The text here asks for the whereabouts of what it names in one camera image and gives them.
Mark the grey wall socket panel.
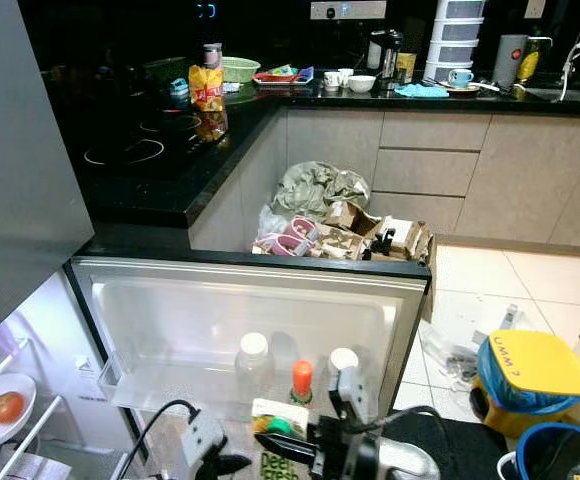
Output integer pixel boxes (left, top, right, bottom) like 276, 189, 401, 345
309, 0, 388, 21

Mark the grey kitchen counter black top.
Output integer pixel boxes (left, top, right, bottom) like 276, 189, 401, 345
75, 75, 580, 251

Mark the yellow lid trash bin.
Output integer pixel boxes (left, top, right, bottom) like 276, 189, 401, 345
470, 330, 580, 439

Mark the white bowl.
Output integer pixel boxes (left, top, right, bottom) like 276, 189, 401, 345
347, 74, 378, 93

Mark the yellow dish soap bottle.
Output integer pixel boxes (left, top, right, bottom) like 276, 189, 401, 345
515, 36, 553, 96

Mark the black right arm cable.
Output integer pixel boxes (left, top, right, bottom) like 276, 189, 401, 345
370, 403, 471, 473

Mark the clear plastic floor litter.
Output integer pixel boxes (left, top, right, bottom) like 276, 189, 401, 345
420, 303, 521, 386

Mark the black steel kettle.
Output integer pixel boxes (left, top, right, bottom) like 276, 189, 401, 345
367, 28, 406, 83

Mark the black induction cooktop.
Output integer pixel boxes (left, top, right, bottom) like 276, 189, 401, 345
80, 110, 211, 186

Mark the blue bucket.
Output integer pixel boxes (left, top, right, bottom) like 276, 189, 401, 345
498, 422, 580, 480

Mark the yellow jar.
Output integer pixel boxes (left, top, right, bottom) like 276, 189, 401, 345
395, 52, 418, 83

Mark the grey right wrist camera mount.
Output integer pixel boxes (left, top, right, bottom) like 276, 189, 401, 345
335, 367, 376, 436

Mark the dark green plastic basket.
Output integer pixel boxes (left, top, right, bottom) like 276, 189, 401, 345
142, 57, 191, 83

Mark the clear bottle white cap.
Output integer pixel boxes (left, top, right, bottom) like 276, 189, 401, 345
327, 347, 361, 396
235, 332, 273, 403

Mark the orange cap bottle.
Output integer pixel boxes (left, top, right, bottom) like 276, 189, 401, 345
290, 360, 316, 401

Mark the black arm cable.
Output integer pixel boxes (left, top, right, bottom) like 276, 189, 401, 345
370, 403, 471, 473
125, 400, 196, 476

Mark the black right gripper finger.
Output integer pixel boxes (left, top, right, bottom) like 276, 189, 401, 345
253, 430, 323, 468

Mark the large cardboard box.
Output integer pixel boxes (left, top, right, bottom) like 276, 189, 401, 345
320, 200, 437, 264

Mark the red tomato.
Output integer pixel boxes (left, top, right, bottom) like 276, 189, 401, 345
0, 391, 26, 424

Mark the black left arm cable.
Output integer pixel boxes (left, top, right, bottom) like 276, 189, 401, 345
125, 400, 196, 476

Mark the silver fridge door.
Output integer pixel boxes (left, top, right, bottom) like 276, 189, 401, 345
65, 245, 434, 480

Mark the blue mug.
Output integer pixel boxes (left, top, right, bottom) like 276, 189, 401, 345
447, 67, 477, 88

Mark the Peel Fresh juice carton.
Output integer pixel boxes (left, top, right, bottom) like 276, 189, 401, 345
250, 398, 313, 480

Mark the teal cloth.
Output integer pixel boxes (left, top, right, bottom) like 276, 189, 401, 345
393, 82, 451, 99

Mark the pink plastic item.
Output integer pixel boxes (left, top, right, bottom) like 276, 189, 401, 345
258, 217, 321, 258

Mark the brown saucer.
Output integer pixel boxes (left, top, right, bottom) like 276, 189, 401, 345
438, 82, 491, 95

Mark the red tray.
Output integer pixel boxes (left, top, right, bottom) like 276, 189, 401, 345
252, 64, 316, 85

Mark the pink tumbler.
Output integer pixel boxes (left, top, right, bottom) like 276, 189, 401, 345
202, 42, 223, 69

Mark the white stacked drawer unit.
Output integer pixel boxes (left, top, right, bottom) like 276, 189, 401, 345
423, 0, 488, 81

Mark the silver fridge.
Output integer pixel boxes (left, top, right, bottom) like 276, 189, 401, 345
0, 0, 131, 480

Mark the grey cylinder appliance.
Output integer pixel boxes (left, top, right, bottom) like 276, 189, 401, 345
492, 33, 531, 89

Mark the clear plastic food bag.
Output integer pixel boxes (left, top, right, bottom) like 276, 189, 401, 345
0, 450, 76, 480

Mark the yellow snack bag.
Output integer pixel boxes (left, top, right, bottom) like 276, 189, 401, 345
188, 65, 227, 111

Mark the light green plastic bowl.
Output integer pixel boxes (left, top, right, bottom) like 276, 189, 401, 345
220, 56, 261, 84

